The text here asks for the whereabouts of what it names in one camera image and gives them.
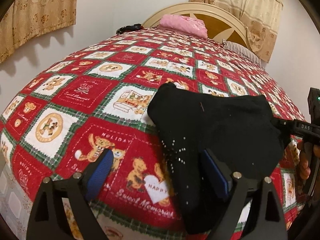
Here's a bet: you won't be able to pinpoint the beige curtain behind headboard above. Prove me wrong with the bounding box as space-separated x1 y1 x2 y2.
189 0 283 63

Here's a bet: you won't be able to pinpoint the person right hand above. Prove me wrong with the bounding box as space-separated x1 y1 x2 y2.
297 141 310 180

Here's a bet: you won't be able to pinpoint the cream wooden headboard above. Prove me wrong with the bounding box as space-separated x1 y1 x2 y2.
143 2 250 49

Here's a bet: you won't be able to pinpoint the red patchwork teddy blanket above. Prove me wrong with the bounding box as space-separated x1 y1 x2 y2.
1 28 303 239

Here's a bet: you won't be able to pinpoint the black pants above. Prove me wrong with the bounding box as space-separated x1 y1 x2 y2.
148 83 290 235

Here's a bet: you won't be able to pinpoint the pink folded cloth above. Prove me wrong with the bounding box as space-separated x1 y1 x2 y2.
158 14 208 39

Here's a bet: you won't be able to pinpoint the striped pillow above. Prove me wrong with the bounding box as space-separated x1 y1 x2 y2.
222 40 262 67

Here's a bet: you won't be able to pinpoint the small black item on bed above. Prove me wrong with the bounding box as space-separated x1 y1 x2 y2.
116 24 144 35

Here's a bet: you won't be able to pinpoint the beige side window curtain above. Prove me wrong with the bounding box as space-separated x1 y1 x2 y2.
1 0 77 62

